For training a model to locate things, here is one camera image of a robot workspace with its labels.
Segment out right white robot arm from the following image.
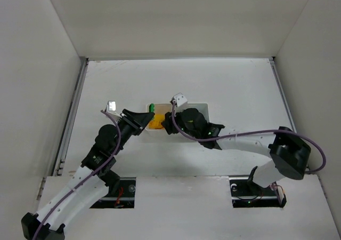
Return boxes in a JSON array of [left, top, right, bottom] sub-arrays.
[[162, 108, 311, 188]]

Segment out yellow rounded lego piece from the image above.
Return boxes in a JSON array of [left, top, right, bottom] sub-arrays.
[[148, 114, 165, 130]]

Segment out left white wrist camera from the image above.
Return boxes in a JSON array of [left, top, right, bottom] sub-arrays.
[[104, 101, 120, 120]]

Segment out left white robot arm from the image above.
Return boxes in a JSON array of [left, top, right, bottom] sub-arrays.
[[21, 109, 155, 239]]

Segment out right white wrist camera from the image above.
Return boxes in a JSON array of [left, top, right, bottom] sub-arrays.
[[170, 93, 188, 108]]

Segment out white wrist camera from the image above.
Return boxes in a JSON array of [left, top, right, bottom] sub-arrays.
[[104, 101, 120, 120], [170, 93, 188, 108]]

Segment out white three-compartment container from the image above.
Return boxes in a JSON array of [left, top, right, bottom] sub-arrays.
[[142, 103, 209, 143]]

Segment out green square lego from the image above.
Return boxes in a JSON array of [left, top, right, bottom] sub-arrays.
[[149, 103, 155, 113]]

